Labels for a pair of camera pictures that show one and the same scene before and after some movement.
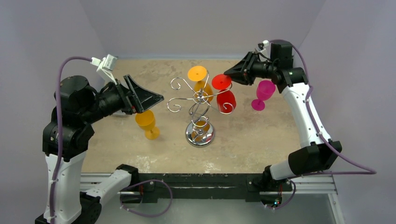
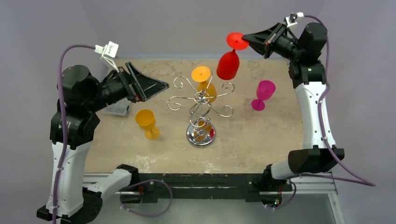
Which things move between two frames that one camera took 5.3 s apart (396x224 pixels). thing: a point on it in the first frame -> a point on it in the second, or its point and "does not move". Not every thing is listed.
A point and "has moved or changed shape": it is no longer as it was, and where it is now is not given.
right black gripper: [247, 68] -> [271, 40]
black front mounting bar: [210, 186] does not move
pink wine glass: [265, 90] does not move
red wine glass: [226, 99] -> [228, 66]
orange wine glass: [145, 120] does not move
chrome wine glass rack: [201, 132] does not move
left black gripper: [141, 99] -> [137, 86]
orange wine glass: [201, 91] has moved or changed shape
